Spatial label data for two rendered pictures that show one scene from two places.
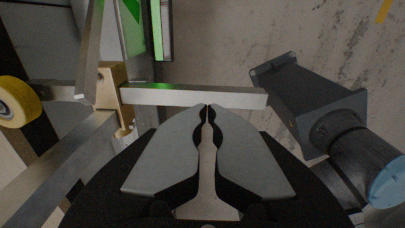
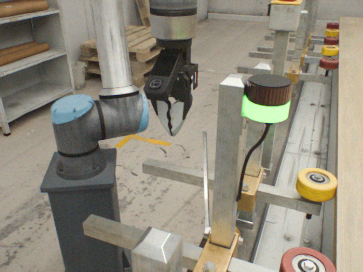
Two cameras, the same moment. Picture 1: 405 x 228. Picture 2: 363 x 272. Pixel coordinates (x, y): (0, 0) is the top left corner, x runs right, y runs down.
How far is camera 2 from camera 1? 0.65 m
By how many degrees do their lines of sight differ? 36
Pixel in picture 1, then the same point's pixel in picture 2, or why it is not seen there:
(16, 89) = (299, 185)
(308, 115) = (100, 182)
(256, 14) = not seen: outside the picture
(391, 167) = (72, 117)
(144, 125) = not seen: hidden behind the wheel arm
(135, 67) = (243, 235)
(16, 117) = (306, 171)
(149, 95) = not seen: hidden behind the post
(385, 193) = (82, 102)
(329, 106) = (78, 184)
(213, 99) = (175, 168)
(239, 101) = (160, 163)
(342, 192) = (107, 110)
